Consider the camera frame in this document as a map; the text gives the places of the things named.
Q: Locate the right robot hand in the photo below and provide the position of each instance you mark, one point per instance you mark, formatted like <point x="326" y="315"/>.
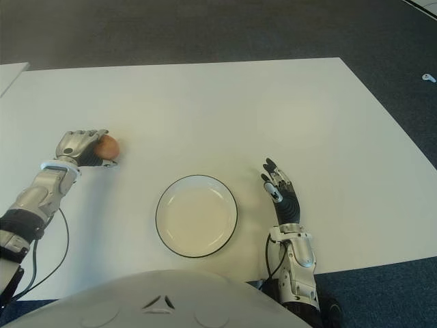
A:
<point x="289" y="208"/>

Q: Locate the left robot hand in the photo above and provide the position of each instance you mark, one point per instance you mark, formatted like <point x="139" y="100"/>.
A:
<point x="73" y="145"/>

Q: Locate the red yellow apple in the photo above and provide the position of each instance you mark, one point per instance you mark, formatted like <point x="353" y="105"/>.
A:
<point x="109" y="147"/>

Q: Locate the white plate with black rim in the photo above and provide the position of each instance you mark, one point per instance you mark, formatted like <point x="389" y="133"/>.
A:
<point x="197" y="218"/>

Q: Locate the neighbouring white table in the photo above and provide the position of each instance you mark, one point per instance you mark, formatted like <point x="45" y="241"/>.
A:
<point x="10" y="75"/>

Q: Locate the black robot foot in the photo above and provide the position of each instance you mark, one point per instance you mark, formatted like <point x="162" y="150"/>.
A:
<point x="331" y="307"/>

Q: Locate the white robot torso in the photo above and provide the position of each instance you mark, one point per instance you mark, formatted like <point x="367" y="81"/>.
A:
<point x="153" y="304"/>

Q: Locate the small white floor object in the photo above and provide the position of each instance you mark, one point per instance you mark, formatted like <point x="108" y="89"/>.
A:
<point x="428" y="78"/>

